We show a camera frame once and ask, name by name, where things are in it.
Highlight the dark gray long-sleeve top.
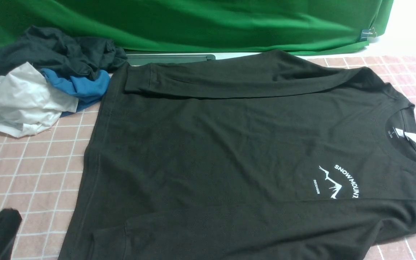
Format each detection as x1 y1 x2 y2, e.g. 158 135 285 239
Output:
59 50 416 260

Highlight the green backdrop cloth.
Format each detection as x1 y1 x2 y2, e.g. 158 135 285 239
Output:
0 0 394 56

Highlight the pink checkered tablecloth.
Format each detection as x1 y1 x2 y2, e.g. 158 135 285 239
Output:
0 54 416 260

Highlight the dark green metal bar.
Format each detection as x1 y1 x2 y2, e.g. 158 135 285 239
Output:
126 54 216 66

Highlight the blue binder clip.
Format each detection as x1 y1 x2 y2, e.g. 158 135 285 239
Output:
359 27 377 42

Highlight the crumpled black garment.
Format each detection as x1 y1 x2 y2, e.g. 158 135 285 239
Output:
0 26 128 80

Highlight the crumpled blue garment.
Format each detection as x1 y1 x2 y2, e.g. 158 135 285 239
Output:
40 69 111 117

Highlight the crumpled white garment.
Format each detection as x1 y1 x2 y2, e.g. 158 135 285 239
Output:
0 62 79 138

